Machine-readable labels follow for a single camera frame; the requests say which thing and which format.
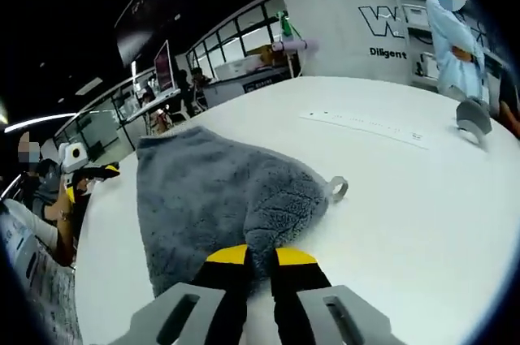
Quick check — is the purple rolled mat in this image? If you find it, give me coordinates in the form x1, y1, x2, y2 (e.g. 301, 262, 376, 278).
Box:
270, 38, 323, 54

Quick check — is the desktop monitor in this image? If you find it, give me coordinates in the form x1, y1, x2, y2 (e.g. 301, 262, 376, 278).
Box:
152, 39, 175, 95

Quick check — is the person's left hand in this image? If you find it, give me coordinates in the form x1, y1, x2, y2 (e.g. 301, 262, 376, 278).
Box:
57, 177, 93, 218

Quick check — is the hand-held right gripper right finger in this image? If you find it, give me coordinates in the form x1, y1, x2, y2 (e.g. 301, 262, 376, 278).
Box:
271, 247, 403, 345

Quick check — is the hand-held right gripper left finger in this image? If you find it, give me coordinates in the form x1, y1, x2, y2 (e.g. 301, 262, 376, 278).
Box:
108, 244, 249, 345

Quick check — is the grey towel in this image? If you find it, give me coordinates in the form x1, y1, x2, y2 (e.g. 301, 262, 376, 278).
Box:
136, 125, 349, 321

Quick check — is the green hanging item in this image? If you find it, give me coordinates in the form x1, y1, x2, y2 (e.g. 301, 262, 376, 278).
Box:
275, 9, 302, 38

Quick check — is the grey metal shelf rack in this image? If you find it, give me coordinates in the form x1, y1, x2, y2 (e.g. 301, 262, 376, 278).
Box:
383, 0, 501, 91

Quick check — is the white chest device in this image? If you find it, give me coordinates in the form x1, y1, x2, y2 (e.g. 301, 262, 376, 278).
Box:
0, 214, 42, 282

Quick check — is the large dark hanging screen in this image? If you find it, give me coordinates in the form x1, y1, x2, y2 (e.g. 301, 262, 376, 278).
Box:
115, 0, 168, 67

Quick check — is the person's printed white shirt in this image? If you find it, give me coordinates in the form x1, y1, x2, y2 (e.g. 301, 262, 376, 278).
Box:
0, 198, 83, 345

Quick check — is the small grey folded cloth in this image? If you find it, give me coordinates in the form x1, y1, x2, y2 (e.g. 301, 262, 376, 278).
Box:
453, 97, 494, 146

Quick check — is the long white paper strip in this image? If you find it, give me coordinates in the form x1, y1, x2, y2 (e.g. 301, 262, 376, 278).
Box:
298, 108, 432, 151

